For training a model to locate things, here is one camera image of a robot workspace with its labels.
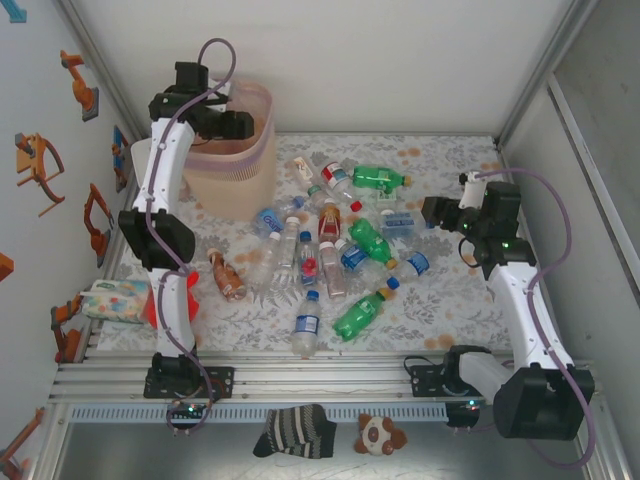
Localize square clear bottle crane label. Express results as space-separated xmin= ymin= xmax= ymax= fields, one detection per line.
xmin=288 ymin=155 xmax=329 ymax=201

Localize beige ribbed plastic bin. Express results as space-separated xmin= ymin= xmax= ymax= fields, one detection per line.
xmin=180 ymin=79 xmax=278 ymax=221

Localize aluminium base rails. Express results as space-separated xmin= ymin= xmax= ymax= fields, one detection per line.
xmin=49 ymin=349 xmax=601 ymax=406

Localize blue label bottle white cap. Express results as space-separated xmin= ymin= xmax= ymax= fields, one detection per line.
xmin=333 ymin=238 xmax=371 ymax=274

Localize brown white plush toy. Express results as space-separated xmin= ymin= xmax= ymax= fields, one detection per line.
xmin=353 ymin=412 xmax=409 ymax=457

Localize brown plastic bottle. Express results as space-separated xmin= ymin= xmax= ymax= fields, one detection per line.
xmin=207 ymin=248 xmax=249 ymax=303

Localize green plastic bottle yellow cap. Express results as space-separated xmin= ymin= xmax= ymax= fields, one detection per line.
xmin=347 ymin=217 xmax=400 ymax=271
xmin=332 ymin=287 xmax=392 ymax=342
xmin=351 ymin=164 xmax=414 ymax=194

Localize colourful tissue pack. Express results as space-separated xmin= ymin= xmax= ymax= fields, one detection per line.
xmin=79 ymin=279 xmax=154 ymax=326

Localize red flower label bottle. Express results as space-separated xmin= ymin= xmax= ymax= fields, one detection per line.
xmin=295 ymin=229 xmax=321 ymax=289

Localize blue orange wall sticker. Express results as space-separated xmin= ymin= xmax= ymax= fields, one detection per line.
xmin=110 ymin=124 xmax=132 ymax=194

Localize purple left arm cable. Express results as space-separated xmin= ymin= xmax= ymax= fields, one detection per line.
xmin=139 ymin=37 xmax=239 ymax=436

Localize red label bottle red cap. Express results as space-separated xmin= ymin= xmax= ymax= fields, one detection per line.
xmin=319 ymin=160 xmax=364 ymax=212

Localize aluminium frame post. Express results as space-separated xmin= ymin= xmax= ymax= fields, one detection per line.
xmin=494 ymin=0 xmax=601 ymax=151
xmin=57 ymin=0 xmax=151 ymax=146

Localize red duck toy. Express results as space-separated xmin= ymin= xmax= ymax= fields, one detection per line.
xmin=139 ymin=269 xmax=202 ymax=331

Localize clear plastic bottle white cap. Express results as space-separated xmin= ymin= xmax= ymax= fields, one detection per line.
xmin=274 ymin=214 xmax=302 ymax=281
xmin=247 ymin=230 xmax=282 ymax=296

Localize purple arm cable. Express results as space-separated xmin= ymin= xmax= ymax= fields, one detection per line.
xmin=139 ymin=37 xmax=239 ymax=436
xmin=464 ymin=167 xmax=601 ymax=471

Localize white slotted cable duct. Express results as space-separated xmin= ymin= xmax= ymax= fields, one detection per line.
xmin=67 ymin=403 xmax=449 ymax=424

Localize striped black grey sock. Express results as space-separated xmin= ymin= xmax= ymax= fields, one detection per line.
xmin=252 ymin=403 xmax=339 ymax=460

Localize white box brown slot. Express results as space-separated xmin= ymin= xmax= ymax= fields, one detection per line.
xmin=128 ymin=138 xmax=151 ymax=176

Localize red orange label drink bottle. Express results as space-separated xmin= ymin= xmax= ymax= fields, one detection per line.
xmin=317 ymin=197 xmax=344 ymax=246

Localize floral tablecloth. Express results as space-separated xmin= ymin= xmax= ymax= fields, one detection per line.
xmin=94 ymin=132 xmax=564 ymax=357

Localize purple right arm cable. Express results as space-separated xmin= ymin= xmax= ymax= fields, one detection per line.
xmin=464 ymin=167 xmax=601 ymax=471

